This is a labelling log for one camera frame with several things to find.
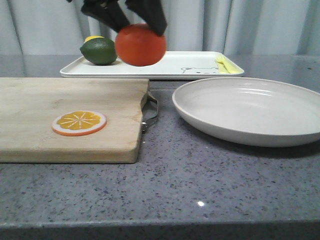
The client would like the green lime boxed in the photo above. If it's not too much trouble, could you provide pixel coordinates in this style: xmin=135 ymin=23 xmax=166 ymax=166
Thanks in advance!
xmin=79 ymin=37 xmax=118 ymax=66

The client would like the metal cutting board handle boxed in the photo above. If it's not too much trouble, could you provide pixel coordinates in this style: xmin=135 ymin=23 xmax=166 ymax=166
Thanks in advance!
xmin=141 ymin=91 xmax=159 ymax=134

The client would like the rear yellow lemon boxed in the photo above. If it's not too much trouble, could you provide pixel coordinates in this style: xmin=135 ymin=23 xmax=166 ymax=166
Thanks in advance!
xmin=84 ymin=35 xmax=104 ymax=43

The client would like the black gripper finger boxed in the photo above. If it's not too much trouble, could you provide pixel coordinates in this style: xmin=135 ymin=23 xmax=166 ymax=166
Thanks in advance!
xmin=81 ymin=0 xmax=130 ymax=33
xmin=125 ymin=0 xmax=167 ymax=36

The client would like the wooden cutting board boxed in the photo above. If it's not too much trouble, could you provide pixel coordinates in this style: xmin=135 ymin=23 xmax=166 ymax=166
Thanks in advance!
xmin=0 ymin=77 xmax=149 ymax=164

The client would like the orange slice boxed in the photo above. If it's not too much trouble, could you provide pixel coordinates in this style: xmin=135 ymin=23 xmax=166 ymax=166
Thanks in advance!
xmin=51 ymin=110 xmax=107 ymax=137

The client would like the grey curtain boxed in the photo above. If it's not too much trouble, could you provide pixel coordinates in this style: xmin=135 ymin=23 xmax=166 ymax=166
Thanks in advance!
xmin=0 ymin=0 xmax=320 ymax=56

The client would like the white round plate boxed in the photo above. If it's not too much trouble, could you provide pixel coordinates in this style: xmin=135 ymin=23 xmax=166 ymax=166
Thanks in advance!
xmin=172 ymin=77 xmax=320 ymax=147

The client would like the white bear tray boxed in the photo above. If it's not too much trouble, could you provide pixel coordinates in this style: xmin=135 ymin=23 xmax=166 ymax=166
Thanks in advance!
xmin=60 ymin=51 xmax=245 ymax=80

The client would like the orange fruit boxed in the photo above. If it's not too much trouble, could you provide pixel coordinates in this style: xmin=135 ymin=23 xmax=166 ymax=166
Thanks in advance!
xmin=115 ymin=23 xmax=167 ymax=67

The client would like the yellow item on tray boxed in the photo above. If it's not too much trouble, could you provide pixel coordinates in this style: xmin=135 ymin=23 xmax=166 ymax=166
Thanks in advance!
xmin=215 ymin=54 xmax=243 ymax=74

